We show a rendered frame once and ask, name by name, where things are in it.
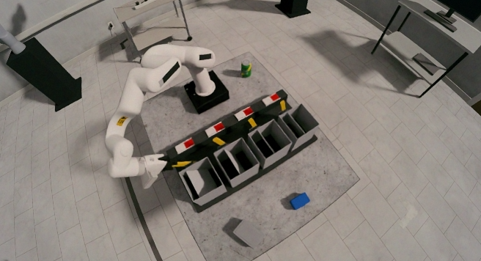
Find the green drink can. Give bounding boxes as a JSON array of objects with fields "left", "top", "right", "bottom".
[{"left": 241, "top": 59, "right": 251, "bottom": 78}]

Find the blue plastic box with latch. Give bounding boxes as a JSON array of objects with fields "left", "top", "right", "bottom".
[{"left": 290, "top": 192, "right": 310, "bottom": 210}]

